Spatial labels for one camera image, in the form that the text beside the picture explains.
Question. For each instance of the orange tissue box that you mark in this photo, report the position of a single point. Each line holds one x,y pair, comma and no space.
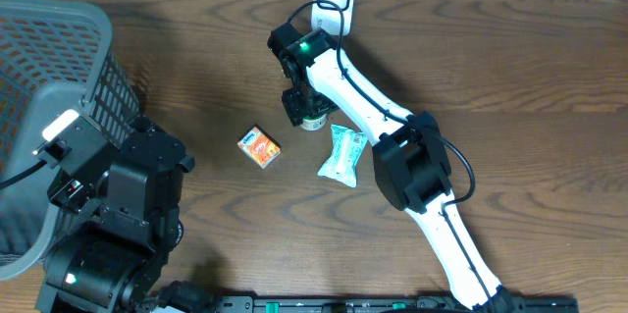
259,147

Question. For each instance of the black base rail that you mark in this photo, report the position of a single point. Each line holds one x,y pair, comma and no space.
247,304

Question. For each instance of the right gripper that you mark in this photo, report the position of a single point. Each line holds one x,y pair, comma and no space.
292,106

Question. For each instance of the grey plastic basket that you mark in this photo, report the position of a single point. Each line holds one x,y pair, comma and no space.
55,56

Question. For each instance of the teal snack pack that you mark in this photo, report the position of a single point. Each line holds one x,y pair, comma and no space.
348,146

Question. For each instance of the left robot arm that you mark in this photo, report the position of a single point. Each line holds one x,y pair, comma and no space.
125,198

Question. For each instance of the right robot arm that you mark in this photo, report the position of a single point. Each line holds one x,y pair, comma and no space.
410,161

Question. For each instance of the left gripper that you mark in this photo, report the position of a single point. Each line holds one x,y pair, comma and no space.
66,195

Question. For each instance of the green lid jar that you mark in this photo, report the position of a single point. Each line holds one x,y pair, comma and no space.
312,124

